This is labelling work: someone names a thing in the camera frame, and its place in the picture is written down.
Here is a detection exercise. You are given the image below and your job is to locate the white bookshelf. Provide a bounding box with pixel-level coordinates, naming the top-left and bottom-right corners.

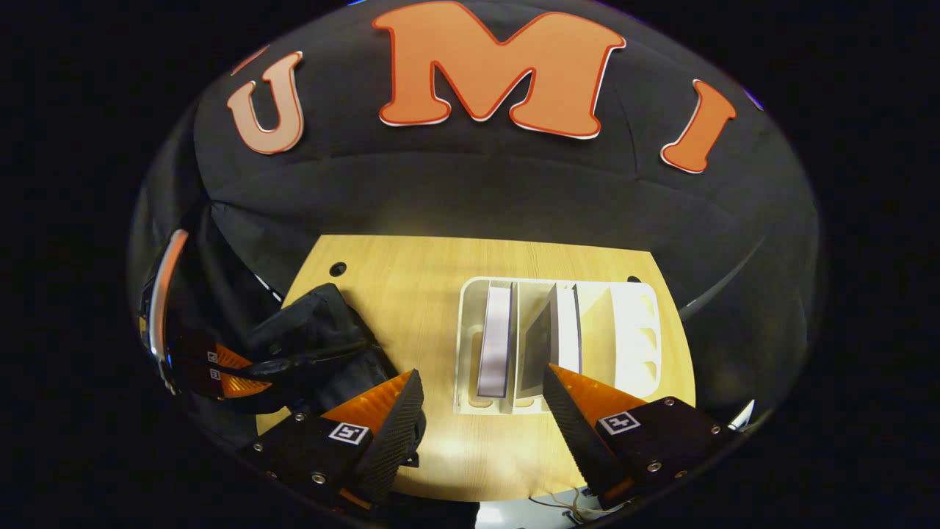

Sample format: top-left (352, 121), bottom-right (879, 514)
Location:
top-left (453, 276), bottom-right (662, 417)

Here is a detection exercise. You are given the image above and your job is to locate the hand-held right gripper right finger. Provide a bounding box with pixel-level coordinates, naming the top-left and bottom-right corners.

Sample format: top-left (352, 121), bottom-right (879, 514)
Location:
top-left (541, 363), bottom-right (740, 509)

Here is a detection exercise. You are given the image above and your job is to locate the grey book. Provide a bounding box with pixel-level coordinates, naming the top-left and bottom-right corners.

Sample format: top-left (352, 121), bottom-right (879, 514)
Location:
top-left (517, 282), bottom-right (583, 402)

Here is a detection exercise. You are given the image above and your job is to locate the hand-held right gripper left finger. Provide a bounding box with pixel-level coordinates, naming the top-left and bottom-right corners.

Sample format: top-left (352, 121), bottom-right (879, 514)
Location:
top-left (245, 368), bottom-right (427, 512)

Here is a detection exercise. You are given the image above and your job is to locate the thin white cable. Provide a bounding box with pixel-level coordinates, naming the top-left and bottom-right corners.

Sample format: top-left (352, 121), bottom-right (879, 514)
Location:
top-left (529, 491), bottom-right (610, 524)

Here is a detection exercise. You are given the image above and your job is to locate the black schoolbag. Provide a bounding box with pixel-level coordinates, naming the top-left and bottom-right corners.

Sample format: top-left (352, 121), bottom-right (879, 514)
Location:
top-left (241, 283), bottom-right (428, 471)

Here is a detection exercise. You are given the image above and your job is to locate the blue book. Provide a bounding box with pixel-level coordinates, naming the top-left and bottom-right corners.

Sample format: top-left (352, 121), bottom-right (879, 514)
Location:
top-left (477, 284), bottom-right (513, 400)

